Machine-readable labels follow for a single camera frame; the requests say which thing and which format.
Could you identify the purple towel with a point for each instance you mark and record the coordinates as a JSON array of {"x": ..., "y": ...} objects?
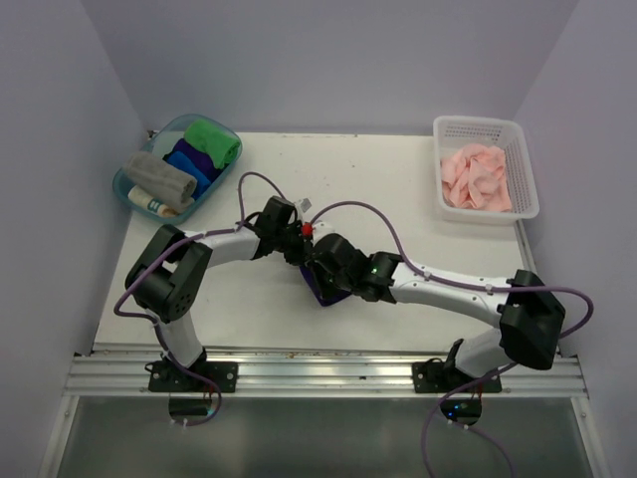
[
  {"x": 322, "y": 286},
  {"x": 201, "y": 160}
]

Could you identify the white plastic basket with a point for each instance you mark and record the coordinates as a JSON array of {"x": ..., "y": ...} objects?
[{"x": 451, "y": 133}]

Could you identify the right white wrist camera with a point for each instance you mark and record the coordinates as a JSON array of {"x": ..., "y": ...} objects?
[{"x": 314, "y": 232}]

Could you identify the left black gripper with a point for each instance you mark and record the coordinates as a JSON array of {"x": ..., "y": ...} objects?
[{"x": 297, "y": 259}]

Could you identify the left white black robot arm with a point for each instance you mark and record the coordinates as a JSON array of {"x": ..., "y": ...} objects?
[{"x": 166, "y": 278}]

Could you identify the green rolled towel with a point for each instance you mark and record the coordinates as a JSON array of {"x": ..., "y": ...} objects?
[{"x": 218, "y": 143}]

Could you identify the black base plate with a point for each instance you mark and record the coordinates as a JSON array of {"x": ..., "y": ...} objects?
[
  {"x": 432, "y": 376},
  {"x": 165, "y": 377}
]

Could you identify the aluminium mounting rail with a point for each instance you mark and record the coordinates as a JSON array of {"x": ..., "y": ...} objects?
[{"x": 121, "y": 372}]

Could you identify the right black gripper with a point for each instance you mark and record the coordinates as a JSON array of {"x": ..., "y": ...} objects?
[{"x": 317, "y": 270}]

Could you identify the pink towel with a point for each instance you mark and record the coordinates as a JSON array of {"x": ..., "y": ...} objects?
[{"x": 475, "y": 178}]

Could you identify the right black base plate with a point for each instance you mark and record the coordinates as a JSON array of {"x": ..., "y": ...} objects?
[{"x": 432, "y": 376}]

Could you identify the beige patterned rolled towel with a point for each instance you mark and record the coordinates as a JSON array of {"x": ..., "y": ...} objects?
[{"x": 139, "y": 197}]

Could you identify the blue rolled towel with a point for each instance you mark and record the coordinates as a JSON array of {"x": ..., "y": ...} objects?
[{"x": 182, "y": 162}]

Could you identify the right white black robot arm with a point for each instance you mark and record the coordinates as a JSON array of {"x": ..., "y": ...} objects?
[{"x": 524, "y": 320}]

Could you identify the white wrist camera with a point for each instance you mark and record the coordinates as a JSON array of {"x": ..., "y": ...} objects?
[
  {"x": 314, "y": 232},
  {"x": 303, "y": 205}
]

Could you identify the grey towel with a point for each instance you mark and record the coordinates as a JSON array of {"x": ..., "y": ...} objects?
[{"x": 163, "y": 181}]

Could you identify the purple rolled towel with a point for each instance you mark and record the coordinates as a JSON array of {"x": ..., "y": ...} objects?
[{"x": 201, "y": 160}]

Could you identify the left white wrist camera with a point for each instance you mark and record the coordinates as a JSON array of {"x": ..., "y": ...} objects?
[{"x": 303, "y": 205}]

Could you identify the blue translucent plastic bin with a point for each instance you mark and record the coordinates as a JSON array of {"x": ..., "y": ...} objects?
[{"x": 160, "y": 144}]

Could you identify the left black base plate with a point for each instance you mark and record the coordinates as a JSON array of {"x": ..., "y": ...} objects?
[{"x": 165, "y": 377}]

